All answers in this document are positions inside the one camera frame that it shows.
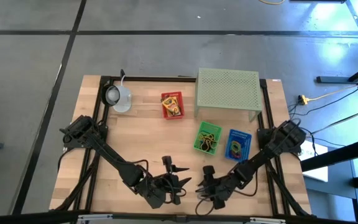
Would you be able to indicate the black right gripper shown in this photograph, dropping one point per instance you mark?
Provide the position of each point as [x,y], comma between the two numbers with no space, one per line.
[219,189]

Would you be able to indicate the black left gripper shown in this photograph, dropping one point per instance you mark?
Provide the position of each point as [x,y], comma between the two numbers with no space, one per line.
[171,189]

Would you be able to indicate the yellow rubber band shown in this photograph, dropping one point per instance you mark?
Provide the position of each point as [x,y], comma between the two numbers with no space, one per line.
[207,137]
[201,140]
[212,143]

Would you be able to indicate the red plastic basket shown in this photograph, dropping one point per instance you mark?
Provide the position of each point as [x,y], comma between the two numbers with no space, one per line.
[181,105]

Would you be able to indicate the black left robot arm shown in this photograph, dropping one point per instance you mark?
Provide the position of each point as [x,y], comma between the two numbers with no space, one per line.
[104,149]

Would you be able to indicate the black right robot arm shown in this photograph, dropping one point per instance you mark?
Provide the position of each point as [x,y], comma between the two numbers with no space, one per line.
[269,146]

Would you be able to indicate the green plastic basket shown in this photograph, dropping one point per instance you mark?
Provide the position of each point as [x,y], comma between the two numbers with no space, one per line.
[197,146]

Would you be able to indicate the blue plastic basket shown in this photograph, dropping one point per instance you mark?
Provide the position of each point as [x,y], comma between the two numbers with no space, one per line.
[245,137]

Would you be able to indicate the green perforated metal shelf riser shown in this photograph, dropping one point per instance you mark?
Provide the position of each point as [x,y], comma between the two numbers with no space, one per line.
[228,90]

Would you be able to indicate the white tilted bin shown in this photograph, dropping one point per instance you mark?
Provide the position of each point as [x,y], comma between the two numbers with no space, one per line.
[118,96]

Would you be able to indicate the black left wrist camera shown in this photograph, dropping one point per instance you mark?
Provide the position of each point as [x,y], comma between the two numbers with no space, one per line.
[166,161]

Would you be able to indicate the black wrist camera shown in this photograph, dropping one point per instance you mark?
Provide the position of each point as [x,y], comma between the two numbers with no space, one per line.
[166,161]
[209,171]

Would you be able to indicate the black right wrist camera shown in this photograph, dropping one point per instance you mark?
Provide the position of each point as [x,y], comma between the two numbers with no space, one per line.
[209,171]

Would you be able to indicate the black table frame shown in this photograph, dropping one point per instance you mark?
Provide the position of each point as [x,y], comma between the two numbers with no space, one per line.
[99,102]

